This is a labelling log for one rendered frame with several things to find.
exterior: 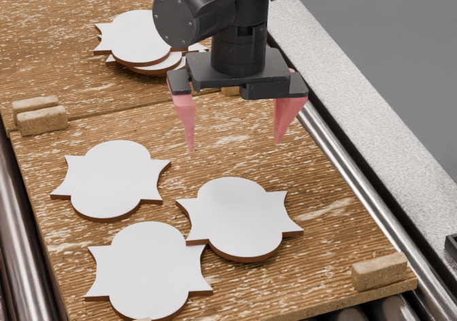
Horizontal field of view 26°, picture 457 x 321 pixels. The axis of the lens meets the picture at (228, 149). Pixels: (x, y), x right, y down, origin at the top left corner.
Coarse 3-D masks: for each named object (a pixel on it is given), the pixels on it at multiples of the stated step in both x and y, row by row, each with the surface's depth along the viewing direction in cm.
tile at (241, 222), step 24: (216, 192) 112; (240, 192) 112; (264, 192) 112; (192, 216) 108; (216, 216) 108; (240, 216) 108; (264, 216) 108; (192, 240) 104; (216, 240) 104; (240, 240) 104; (264, 240) 104
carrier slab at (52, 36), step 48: (0, 0) 153; (48, 0) 153; (96, 0) 153; (144, 0) 153; (0, 48) 140; (48, 48) 140; (0, 96) 130; (48, 96) 130; (96, 96) 130; (144, 96) 130; (192, 96) 131
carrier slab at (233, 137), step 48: (240, 96) 130; (48, 144) 121; (96, 144) 121; (144, 144) 121; (240, 144) 121; (288, 144) 121; (48, 192) 113; (192, 192) 113; (288, 192) 113; (336, 192) 113; (48, 240) 107; (96, 240) 107; (288, 240) 107; (336, 240) 107; (384, 240) 107; (240, 288) 100; (288, 288) 100; (336, 288) 100; (384, 288) 101
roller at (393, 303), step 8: (392, 296) 102; (400, 296) 102; (368, 304) 103; (376, 304) 102; (384, 304) 101; (392, 304) 101; (400, 304) 101; (408, 304) 102; (368, 312) 103; (376, 312) 102; (384, 312) 101; (392, 312) 100; (400, 312) 100; (408, 312) 100; (376, 320) 102; (384, 320) 100; (392, 320) 100; (400, 320) 99; (408, 320) 99; (416, 320) 99
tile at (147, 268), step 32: (160, 224) 107; (96, 256) 103; (128, 256) 103; (160, 256) 103; (192, 256) 103; (96, 288) 99; (128, 288) 99; (160, 288) 99; (192, 288) 99; (128, 320) 96; (160, 320) 96
